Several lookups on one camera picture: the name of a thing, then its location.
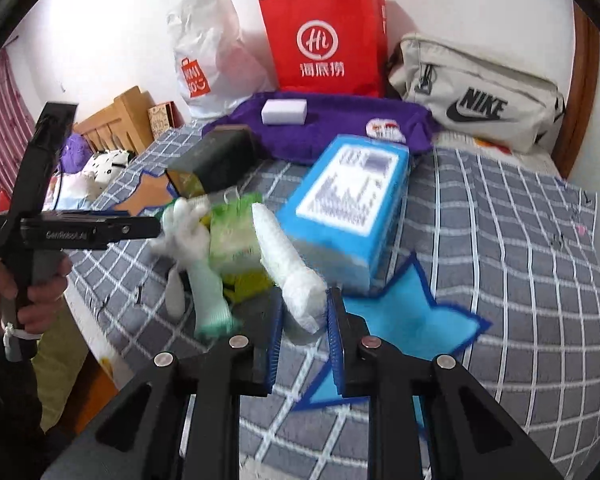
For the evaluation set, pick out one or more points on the purple plush toy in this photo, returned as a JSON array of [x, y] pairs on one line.
[[75, 152]]

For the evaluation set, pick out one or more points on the yellow black cloth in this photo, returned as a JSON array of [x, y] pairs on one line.
[[247, 285]]

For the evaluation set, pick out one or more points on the grey checkered bedsheet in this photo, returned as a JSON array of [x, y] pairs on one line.
[[505, 260]]

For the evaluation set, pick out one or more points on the brown star mat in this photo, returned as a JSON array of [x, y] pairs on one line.
[[150, 195]]

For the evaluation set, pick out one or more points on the green tissue pack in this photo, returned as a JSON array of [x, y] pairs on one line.
[[232, 240]]

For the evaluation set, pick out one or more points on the olive cloth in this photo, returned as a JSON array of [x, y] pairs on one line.
[[60, 370]]

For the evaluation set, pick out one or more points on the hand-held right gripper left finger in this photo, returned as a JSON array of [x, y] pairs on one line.
[[275, 330]]

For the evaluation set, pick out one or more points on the patterned brown box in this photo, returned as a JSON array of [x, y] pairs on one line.
[[162, 117]]

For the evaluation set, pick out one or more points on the spotted white plush toy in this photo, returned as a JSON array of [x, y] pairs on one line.
[[105, 167]]

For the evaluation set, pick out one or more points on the red paper bag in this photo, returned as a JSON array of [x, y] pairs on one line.
[[325, 20]]

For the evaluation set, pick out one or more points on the wooden bed frame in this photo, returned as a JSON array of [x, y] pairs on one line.
[[582, 85]]

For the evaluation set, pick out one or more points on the white plastic bag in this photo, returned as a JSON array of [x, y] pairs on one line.
[[215, 45]]

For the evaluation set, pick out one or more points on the purple towel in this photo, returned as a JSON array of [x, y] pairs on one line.
[[330, 127]]

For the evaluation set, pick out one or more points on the dark green tin box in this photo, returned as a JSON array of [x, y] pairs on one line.
[[215, 155]]

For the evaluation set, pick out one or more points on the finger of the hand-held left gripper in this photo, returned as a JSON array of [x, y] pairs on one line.
[[130, 230]]

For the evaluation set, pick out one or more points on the person's left hand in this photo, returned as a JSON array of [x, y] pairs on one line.
[[40, 317]]

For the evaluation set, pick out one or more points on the blue star mat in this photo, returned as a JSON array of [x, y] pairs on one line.
[[410, 310]]

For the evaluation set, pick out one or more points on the red striped curtain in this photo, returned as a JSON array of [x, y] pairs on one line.
[[2, 125]]

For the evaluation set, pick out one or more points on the beige waist bag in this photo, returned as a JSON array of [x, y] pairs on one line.
[[480, 90]]

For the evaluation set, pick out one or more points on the wooden headboard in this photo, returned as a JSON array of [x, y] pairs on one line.
[[125, 120]]

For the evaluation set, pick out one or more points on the white towel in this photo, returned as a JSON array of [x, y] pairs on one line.
[[285, 260]]

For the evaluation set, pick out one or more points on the light blue cloth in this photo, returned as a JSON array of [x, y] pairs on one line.
[[72, 190]]

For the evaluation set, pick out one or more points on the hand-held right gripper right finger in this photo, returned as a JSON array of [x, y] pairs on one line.
[[336, 330]]

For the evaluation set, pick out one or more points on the blue tissue pack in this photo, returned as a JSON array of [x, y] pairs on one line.
[[340, 200]]

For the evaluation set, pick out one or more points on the white sponge block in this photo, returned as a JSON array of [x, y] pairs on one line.
[[284, 111]]

